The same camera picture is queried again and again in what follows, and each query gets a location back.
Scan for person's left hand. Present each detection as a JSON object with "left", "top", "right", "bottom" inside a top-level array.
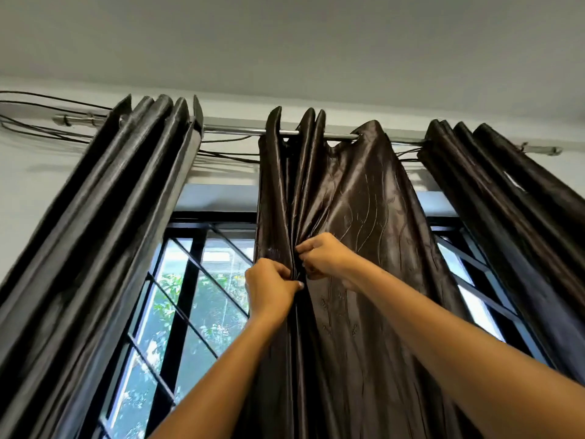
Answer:
[{"left": 244, "top": 258, "right": 305, "bottom": 325}]

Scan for person's right hand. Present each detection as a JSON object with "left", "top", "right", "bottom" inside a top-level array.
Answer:
[{"left": 296, "top": 232, "right": 362, "bottom": 288}]

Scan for dark brown curtain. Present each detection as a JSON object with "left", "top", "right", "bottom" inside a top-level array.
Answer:
[
  {"left": 235, "top": 106, "right": 481, "bottom": 439},
  {"left": 416, "top": 118, "right": 585, "bottom": 385}
]

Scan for grey textured curtain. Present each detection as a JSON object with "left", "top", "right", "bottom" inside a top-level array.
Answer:
[{"left": 0, "top": 93, "right": 205, "bottom": 439}]

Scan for person's left forearm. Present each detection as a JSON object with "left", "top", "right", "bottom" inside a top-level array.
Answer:
[{"left": 148, "top": 313, "right": 284, "bottom": 439}]

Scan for person's right forearm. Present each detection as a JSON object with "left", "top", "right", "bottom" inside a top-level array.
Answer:
[{"left": 342, "top": 259, "right": 585, "bottom": 439}]

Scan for green trees outside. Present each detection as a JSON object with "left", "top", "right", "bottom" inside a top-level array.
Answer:
[{"left": 114, "top": 269, "right": 251, "bottom": 439}]

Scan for silver metal curtain rod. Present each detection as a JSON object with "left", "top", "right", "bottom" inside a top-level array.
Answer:
[{"left": 52, "top": 113, "right": 564, "bottom": 157}]

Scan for black cable bundle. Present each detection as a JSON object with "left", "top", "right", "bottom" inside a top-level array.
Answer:
[{"left": 0, "top": 90, "right": 426, "bottom": 164}]

